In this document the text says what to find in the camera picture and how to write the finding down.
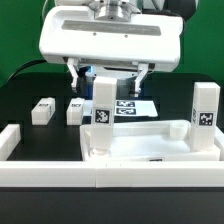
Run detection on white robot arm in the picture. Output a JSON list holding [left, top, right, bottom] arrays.
[[39, 0, 199, 95]]

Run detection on white desk top tray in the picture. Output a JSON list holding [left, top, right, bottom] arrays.
[[80, 120, 224, 161]]

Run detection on black cable bundle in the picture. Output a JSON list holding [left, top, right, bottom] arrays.
[[6, 59, 48, 83]]

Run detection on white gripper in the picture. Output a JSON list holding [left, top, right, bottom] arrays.
[[39, 7, 183, 97]]

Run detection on white U-shaped fence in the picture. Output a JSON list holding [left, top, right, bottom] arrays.
[[0, 125, 224, 188]]

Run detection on fiducial marker sheet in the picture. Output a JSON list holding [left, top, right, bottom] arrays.
[[82, 99, 159, 118]]

